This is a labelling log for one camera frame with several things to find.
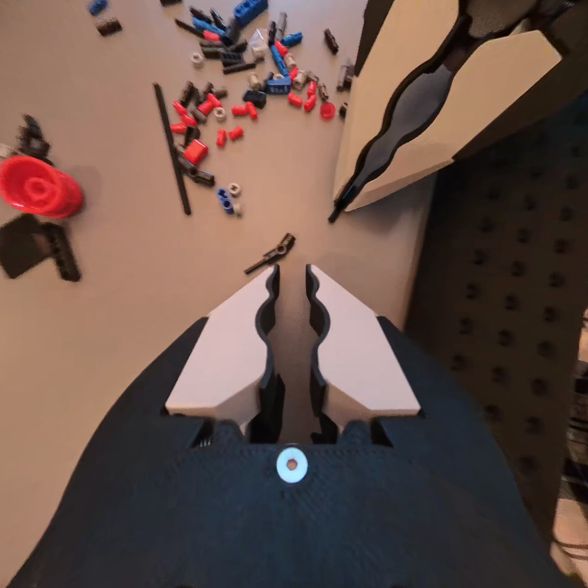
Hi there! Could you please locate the red wheel rim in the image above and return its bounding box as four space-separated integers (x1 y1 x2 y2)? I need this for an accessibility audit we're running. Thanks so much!
0 156 84 219

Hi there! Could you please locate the black axle connector piece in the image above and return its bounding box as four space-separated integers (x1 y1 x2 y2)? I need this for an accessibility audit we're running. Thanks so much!
245 233 296 275

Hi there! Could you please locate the black flat square panel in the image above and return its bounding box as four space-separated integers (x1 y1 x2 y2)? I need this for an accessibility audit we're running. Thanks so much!
0 213 47 279

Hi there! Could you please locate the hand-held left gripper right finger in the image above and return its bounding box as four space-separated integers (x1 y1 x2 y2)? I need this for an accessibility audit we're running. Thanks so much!
305 264 421 422

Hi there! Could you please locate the small black connector piece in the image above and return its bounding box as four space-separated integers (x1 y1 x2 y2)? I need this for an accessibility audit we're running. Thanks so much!
16 114 52 161

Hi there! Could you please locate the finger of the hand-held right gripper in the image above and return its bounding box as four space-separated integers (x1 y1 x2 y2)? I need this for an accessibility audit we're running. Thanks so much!
337 30 564 213
333 0 467 203

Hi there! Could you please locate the long black axle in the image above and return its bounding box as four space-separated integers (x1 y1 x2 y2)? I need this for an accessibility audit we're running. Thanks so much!
153 83 192 216

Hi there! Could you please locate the grey desk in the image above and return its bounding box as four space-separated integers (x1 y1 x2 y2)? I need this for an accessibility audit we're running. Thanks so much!
0 0 437 584

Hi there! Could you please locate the pile of small building pieces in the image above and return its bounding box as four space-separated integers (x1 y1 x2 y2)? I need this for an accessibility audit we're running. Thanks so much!
170 0 354 217

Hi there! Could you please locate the short black beam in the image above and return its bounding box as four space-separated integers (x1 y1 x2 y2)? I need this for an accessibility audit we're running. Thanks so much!
41 222 82 282

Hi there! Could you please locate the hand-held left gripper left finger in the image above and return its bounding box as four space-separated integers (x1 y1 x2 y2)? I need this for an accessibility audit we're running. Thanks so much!
164 264 286 422

